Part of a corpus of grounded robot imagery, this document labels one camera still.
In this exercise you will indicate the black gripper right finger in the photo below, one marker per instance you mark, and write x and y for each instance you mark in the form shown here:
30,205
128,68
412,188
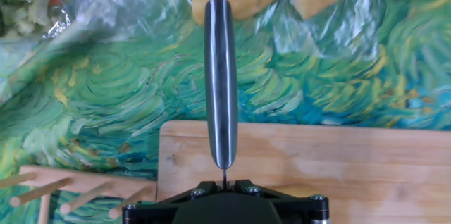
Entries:
299,211

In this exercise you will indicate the wooden peg dish rack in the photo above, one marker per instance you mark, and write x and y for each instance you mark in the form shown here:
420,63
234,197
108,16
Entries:
88,181

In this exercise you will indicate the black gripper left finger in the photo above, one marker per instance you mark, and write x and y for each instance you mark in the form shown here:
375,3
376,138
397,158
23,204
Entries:
155,210

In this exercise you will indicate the steel cleaver knife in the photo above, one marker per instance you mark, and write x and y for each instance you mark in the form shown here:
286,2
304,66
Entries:
220,76

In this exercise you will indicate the painted landscape tablecloth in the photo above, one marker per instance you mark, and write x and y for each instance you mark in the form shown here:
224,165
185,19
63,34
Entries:
317,86

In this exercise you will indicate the bag of chopped green vegetables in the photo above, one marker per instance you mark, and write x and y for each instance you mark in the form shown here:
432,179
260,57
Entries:
24,9

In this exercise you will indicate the bamboo cutting board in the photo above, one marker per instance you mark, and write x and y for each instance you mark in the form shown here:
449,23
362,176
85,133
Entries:
334,167

